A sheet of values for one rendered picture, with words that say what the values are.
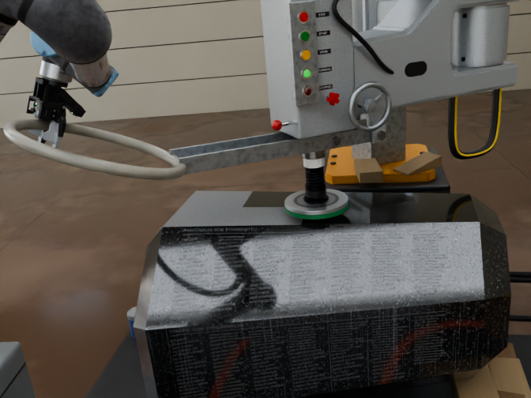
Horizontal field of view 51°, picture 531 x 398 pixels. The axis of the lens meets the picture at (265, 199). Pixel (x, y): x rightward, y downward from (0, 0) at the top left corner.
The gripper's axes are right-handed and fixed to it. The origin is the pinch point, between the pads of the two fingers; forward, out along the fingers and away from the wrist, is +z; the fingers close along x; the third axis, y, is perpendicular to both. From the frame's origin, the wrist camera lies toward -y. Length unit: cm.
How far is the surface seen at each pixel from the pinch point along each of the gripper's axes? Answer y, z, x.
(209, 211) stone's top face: -52, 14, 24
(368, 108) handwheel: -53, -36, 72
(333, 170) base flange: -132, -4, 26
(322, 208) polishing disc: -56, -2, 65
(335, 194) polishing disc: -69, -6, 62
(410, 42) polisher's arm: -67, -59, 72
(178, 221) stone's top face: -41.2, 18.5, 21.1
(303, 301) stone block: -47, 25, 73
